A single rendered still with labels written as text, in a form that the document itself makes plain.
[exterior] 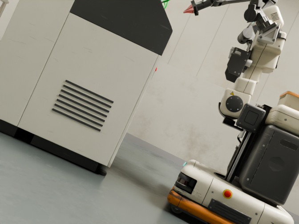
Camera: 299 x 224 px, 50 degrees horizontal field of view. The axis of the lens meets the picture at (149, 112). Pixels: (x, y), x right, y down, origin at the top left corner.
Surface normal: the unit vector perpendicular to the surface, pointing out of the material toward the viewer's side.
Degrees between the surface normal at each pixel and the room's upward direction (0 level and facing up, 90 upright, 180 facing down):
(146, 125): 90
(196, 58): 90
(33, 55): 90
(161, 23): 90
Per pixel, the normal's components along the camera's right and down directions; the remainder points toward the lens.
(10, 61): 0.07, 0.04
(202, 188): -0.18, -0.07
